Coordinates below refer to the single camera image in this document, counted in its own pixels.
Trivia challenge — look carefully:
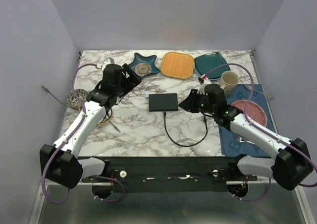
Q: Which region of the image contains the metal fork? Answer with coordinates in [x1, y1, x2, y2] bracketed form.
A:
[234, 136, 254, 145]

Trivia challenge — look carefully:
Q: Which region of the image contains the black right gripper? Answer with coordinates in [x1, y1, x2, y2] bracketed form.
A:
[178, 88, 216, 115]

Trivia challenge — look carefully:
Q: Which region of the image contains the metal spoon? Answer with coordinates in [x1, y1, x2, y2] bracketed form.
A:
[244, 84, 274, 98]

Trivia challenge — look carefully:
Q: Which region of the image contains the teal square plate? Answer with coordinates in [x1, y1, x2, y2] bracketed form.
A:
[194, 52, 230, 81]

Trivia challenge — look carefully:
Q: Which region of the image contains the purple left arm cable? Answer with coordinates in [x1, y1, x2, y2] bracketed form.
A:
[41, 63, 126, 205]

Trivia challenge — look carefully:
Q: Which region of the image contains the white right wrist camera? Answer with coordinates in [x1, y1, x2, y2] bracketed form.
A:
[197, 80, 211, 95]

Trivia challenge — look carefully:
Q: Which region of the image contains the pink dotted plate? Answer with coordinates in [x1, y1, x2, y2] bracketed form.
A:
[231, 100, 267, 127]

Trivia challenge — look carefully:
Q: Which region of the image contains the orange woven square tray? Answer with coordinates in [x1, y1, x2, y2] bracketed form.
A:
[160, 52, 195, 79]

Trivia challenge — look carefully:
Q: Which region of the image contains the grey ethernet cable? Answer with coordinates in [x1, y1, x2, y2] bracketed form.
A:
[41, 85, 121, 133]

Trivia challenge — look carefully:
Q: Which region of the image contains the blue cloth placemat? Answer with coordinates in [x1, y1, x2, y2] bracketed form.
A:
[219, 84, 275, 157]

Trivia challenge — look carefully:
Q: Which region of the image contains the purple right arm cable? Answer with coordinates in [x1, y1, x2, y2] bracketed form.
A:
[198, 62, 317, 202]

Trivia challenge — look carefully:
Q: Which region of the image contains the blue star-shaped dish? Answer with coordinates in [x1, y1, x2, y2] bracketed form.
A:
[128, 53, 160, 79]

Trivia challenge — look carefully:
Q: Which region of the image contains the beige ceramic mug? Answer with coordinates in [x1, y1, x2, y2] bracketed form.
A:
[219, 71, 239, 97]

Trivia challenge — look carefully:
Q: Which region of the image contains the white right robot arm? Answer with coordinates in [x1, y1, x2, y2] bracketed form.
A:
[179, 84, 316, 190]

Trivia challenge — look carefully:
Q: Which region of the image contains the black ethernet cable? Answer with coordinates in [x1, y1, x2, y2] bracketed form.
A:
[162, 111, 209, 147]

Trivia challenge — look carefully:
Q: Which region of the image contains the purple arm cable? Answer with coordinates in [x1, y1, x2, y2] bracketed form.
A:
[41, 63, 126, 205]
[198, 62, 317, 202]

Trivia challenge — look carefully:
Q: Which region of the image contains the small floral patterned bowl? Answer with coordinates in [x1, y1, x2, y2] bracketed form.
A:
[67, 89, 88, 109]

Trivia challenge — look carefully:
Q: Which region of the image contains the black network switch box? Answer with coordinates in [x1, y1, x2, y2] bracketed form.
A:
[148, 93, 178, 112]

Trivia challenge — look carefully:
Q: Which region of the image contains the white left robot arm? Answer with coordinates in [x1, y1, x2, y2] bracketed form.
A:
[40, 64, 142, 189]

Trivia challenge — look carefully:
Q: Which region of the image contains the black mounting base plate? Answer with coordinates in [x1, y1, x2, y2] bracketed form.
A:
[81, 156, 273, 194]

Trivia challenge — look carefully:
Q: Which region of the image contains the yellow ethernet cable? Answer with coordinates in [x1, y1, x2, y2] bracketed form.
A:
[78, 102, 114, 125]

